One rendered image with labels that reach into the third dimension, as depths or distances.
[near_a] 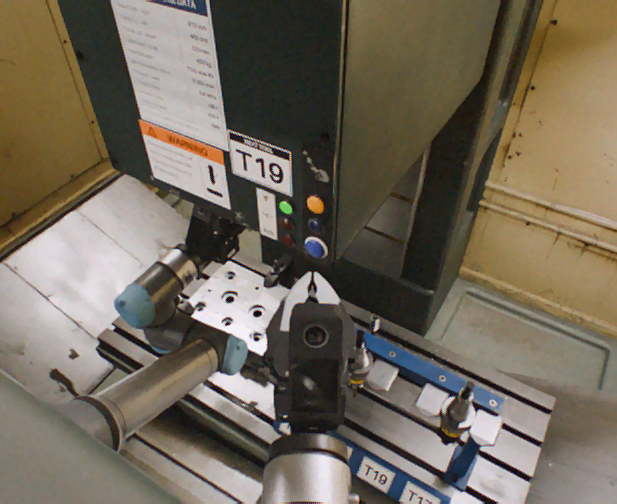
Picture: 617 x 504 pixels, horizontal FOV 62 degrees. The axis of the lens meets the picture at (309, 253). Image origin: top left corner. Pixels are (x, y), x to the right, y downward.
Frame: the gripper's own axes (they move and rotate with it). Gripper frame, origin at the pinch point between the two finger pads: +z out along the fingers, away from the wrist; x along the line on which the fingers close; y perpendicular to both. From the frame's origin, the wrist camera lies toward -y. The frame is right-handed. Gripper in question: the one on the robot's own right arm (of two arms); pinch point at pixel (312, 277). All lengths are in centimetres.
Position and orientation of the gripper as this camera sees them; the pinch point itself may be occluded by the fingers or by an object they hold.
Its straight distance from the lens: 57.5
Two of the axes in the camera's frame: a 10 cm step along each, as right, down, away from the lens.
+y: 0.0, 7.0, 7.2
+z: 0.2, -7.2, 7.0
